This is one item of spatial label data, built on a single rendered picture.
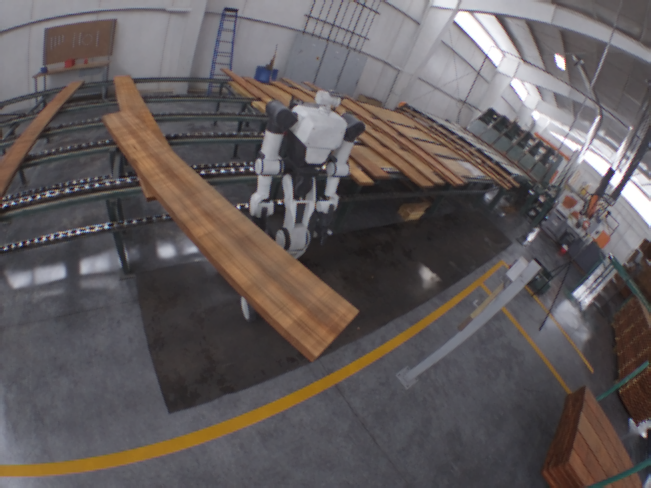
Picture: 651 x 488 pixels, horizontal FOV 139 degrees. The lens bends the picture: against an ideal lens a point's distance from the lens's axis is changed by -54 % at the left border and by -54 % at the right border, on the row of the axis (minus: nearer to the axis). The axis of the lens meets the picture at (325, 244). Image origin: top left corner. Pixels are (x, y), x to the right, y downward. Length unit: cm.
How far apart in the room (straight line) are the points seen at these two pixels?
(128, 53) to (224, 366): 704
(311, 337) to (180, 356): 111
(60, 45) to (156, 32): 242
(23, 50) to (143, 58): 337
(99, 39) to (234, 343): 693
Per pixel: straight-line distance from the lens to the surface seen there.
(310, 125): 129
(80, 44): 751
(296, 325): 90
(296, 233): 158
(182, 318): 195
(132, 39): 753
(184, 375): 178
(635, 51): 978
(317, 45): 810
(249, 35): 792
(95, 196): 167
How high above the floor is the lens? 168
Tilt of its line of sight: 38 degrees down
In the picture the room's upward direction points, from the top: 23 degrees clockwise
